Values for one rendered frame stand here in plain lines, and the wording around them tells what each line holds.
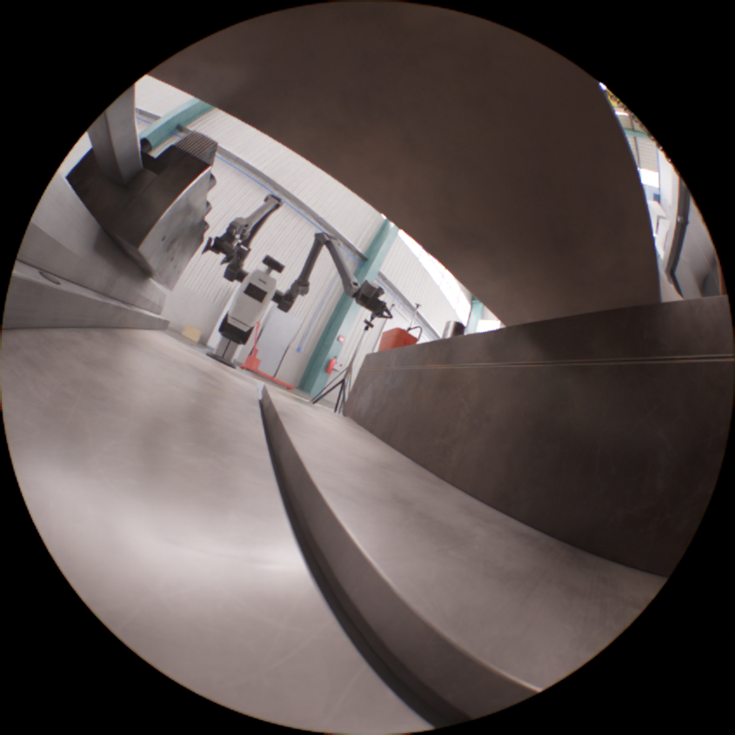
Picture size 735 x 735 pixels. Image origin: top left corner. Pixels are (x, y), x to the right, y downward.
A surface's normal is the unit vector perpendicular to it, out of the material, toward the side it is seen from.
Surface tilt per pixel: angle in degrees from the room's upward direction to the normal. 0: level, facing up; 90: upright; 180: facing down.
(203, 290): 90
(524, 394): 90
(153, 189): 90
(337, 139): 180
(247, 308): 90
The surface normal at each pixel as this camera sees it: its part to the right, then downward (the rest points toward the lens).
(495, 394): -0.85, -0.42
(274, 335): 0.66, 0.15
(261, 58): -0.39, 0.91
